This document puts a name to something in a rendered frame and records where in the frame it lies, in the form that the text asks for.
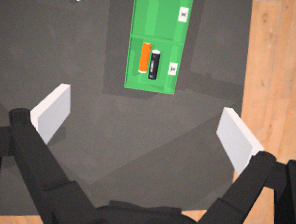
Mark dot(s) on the green three-compartment bin rack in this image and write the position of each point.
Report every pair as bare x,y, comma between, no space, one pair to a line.
159,20

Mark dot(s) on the orange battery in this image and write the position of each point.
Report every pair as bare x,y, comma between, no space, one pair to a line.
145,54

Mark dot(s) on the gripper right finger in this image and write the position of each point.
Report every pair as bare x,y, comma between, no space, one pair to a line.
263,171

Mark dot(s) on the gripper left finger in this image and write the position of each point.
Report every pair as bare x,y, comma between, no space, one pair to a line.
57,199

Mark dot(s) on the black battery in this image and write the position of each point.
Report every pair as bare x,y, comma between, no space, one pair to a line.
154,64

